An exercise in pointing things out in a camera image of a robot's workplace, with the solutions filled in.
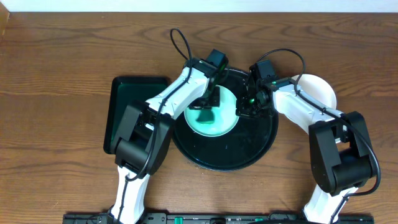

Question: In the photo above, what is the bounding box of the green scouring sponge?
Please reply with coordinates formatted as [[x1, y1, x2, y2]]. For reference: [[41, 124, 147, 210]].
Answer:
[[196, 110, 215, 124]]

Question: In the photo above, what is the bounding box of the mint green plate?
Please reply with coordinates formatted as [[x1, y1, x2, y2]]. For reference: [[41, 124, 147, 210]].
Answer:
[[183, 85, 239, 137]]

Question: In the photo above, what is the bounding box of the white plate with green stain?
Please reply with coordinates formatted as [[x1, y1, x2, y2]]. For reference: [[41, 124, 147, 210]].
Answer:
[[298, 74, 337, 109]]

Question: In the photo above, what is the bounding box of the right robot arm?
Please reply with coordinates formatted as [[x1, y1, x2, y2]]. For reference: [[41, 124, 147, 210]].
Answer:
[[236, 74, 381, 223]]

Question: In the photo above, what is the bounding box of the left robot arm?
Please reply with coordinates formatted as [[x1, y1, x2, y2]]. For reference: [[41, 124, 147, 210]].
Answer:
[[109, 57, 228, 223]]

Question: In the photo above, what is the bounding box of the round black tray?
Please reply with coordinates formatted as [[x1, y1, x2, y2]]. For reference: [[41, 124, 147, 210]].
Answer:
[[173, 68, 279, 171]]

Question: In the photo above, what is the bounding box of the black rectangular water tray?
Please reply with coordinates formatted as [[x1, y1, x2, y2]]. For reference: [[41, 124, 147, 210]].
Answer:
[[103, 76, 169, 154]]

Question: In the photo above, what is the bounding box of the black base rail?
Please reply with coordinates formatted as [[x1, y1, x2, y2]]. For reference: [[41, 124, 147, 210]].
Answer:
[[62, 212, 375, 224]]

